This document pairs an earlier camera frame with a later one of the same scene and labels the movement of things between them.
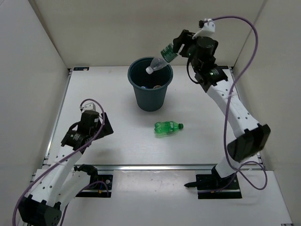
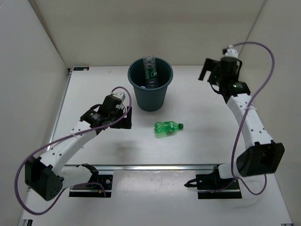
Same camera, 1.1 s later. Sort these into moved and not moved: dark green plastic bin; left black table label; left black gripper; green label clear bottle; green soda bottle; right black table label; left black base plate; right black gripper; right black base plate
Moved: green label clear bottle; left black gripper; right black gripper
Not moved: right black table label; right black base plate; green soda bottle; left black base plate; dark green plastic bin; left black table label
